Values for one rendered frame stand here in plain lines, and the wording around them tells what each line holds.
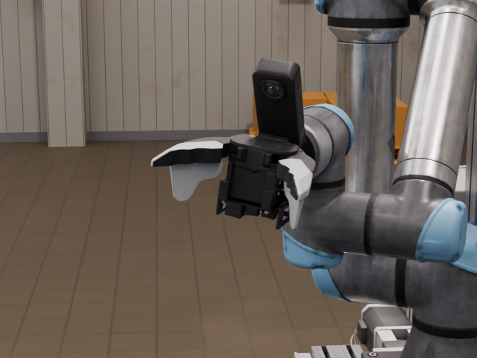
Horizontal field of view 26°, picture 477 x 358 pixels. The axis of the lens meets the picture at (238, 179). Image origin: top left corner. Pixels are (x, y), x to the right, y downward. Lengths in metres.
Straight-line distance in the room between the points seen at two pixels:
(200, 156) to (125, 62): 7.73
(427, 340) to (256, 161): 0.55
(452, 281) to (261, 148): 0.51
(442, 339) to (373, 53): 0.41
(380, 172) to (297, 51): 7.36
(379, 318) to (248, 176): 0.92
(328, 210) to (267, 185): 0.19
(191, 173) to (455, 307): 0.56
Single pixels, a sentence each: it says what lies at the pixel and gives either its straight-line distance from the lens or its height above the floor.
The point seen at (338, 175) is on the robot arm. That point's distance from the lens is 1.24.
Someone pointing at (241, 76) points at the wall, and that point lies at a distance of 8.80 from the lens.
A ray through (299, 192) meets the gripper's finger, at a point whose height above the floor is 1.44.
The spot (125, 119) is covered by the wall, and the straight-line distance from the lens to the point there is 8.83.
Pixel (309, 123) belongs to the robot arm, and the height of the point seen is 1.47.
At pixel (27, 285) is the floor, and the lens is 5.25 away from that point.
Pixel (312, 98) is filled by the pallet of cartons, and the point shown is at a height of 0.44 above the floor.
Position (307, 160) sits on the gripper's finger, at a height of 1.45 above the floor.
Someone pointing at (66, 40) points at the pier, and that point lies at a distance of 8.52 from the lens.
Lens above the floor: 1.67
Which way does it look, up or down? 13 degrees down
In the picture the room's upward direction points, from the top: straight up
